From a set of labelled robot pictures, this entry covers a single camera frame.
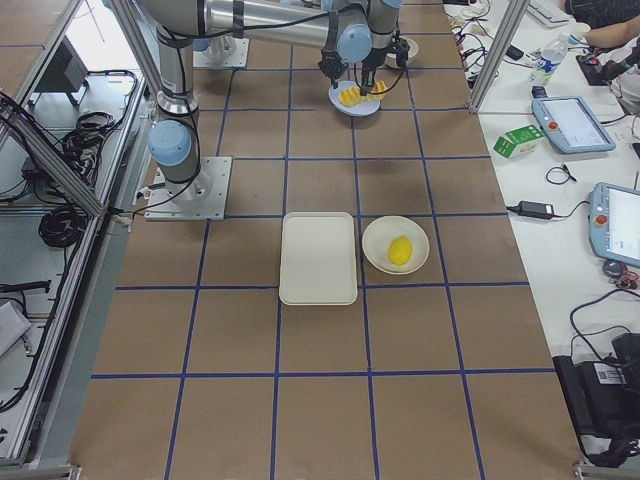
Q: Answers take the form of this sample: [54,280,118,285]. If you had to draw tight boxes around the green white carton box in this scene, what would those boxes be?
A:
[493,124,543,159]

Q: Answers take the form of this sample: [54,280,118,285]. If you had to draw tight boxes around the near blue teach pendant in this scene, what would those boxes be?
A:
[588,182,640,268]

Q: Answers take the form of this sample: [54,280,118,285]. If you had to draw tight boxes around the blue teach pendant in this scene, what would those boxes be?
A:
[588,182,640,268]
[531,96,616,154]

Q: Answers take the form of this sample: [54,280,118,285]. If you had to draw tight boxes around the yellow lemon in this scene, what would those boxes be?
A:
[387,236,413,266]

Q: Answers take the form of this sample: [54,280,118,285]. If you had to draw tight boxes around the cream rectangular tray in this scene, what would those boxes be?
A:
[279,212,358,306]

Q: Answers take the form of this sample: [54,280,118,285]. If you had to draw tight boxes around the aluminium frame post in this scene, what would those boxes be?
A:
[469,0,529,114]

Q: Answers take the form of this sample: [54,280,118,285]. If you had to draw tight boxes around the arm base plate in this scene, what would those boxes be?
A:
[143,157,232,221]
[193,36,250,70]

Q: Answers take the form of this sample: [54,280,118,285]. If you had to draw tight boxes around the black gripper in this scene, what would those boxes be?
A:
[359,47,389,97]
[318,49,344,89]

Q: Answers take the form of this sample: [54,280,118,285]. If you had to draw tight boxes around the far blue teach pendant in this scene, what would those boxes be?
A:
[531,96,616,154]

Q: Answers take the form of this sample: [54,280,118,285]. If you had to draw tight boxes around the blue plate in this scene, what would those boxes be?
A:
[328,80,381,117]

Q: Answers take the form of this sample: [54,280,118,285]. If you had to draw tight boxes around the cream bowl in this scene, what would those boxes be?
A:
[385,36,419,70]

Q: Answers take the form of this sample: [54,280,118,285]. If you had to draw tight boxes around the water bottle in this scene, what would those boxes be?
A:
[529,32,569,87]

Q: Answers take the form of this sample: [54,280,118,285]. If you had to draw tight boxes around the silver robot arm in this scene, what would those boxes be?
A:
[199,1,373,86]
[142,33,378,221]

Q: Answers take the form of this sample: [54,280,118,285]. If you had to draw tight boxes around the person forearm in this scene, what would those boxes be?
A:
[584,18,639,48]

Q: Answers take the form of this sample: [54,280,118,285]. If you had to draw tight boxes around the cream round plate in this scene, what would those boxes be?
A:
[362,216,430,275]

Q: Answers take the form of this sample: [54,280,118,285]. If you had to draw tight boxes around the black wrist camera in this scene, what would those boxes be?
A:
[390,35,410,69]

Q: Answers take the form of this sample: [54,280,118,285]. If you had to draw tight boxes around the yellow spiral bread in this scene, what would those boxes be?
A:
[338,80,388,107]

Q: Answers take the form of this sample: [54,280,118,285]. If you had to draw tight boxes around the black power adapter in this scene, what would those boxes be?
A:
[518,200,555,220]

